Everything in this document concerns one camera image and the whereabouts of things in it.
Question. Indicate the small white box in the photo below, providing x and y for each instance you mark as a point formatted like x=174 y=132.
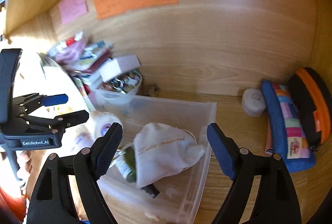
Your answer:
x=119 y=66

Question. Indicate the clear bowl of trinkets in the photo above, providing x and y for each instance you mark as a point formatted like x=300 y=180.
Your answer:
x=116 y=94

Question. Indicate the pink paper note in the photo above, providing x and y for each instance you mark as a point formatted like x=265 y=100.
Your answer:
x=73 y=5

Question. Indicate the brown crumpled scrap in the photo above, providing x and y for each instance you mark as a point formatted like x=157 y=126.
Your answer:
x=153 y=90

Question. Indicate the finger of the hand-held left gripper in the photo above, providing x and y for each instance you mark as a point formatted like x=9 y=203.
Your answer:
x=55 y=99
x=74 y=116

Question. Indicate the wooden desktop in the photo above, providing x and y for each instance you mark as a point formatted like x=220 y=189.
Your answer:
x=246 y=187

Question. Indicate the clear plastic bin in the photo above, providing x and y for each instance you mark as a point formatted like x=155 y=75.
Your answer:
x=189 y=187

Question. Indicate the green glass bottle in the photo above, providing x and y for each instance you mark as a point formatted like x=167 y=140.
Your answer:
x=129 y=164

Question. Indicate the blue patchwork pouch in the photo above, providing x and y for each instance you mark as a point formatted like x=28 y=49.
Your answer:
x=282 y=130

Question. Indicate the cream tape roll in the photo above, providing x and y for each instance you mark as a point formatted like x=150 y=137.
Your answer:
x=103 y=122

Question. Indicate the orange cloth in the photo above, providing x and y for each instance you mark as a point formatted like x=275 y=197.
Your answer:
x=10 y=195

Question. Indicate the black orange zip case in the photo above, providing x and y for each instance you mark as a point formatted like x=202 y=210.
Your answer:
x=308 y=99

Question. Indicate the white rounded board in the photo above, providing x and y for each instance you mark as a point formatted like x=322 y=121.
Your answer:
x=59 y=78

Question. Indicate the white cloth pouch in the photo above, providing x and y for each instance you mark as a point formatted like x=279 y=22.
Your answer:
x=166 y=153

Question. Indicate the stack of books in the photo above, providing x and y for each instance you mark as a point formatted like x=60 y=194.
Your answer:
x=90 y=65

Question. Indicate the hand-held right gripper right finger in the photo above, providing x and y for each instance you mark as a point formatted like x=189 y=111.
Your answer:
x=220 y=151

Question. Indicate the white round container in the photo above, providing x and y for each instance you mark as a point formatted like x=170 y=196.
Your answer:
x=253 y=103

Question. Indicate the pink striped packet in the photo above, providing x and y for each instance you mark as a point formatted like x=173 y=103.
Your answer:
x=71 y=51

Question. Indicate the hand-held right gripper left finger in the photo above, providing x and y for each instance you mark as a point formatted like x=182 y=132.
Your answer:
x=109 y=151

